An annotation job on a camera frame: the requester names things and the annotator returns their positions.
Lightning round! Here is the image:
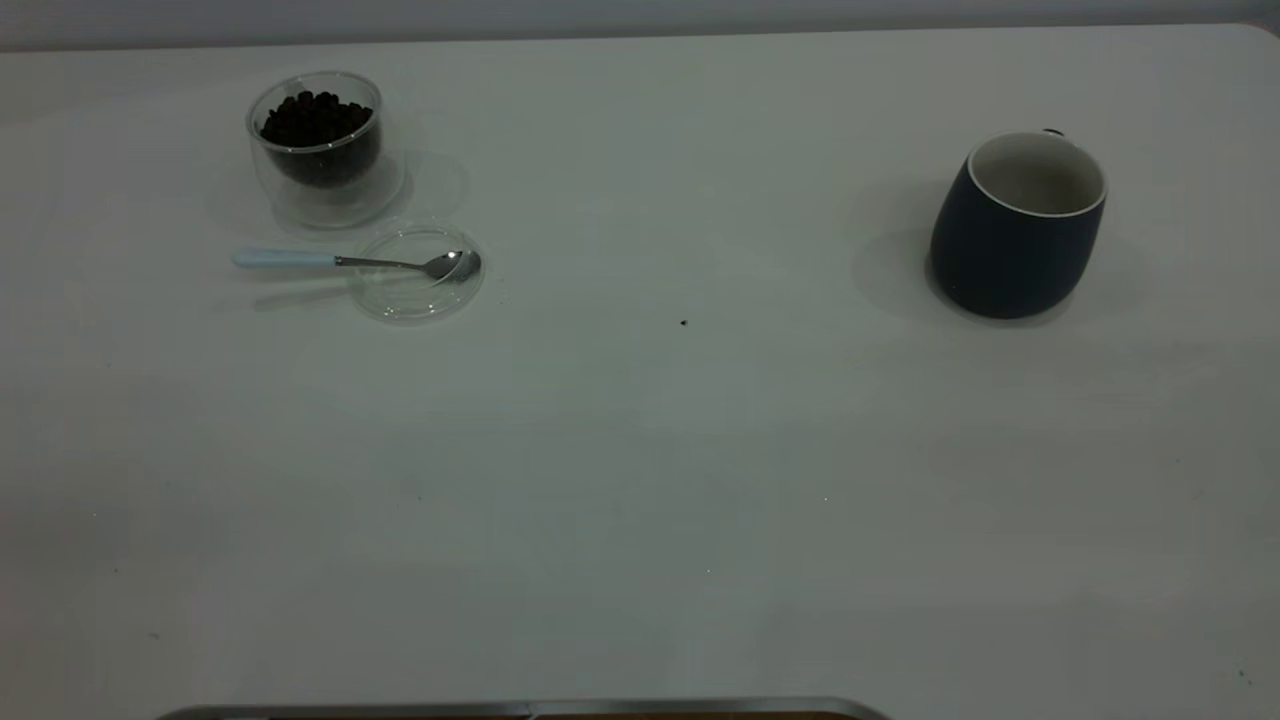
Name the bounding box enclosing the metal spoon pale blue handle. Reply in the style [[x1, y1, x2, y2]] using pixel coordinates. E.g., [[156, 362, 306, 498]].
[[232, 248, 482, 284]]

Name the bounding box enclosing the dark grey ceramic mug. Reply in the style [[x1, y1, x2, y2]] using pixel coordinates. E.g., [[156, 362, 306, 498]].
[[928, 128, 1109, 321]]

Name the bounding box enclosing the clear round glass lid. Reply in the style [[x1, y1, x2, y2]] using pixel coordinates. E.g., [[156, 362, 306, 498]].
[[350, 222, 487, 325]]

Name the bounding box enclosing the dark coffee beans pile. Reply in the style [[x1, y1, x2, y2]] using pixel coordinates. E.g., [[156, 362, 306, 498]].
[[260, 90, 382, 189]]

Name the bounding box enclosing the clear double-wall glass jar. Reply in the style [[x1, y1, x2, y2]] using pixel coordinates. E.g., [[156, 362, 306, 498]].
[[246, 70, 407, 231]]

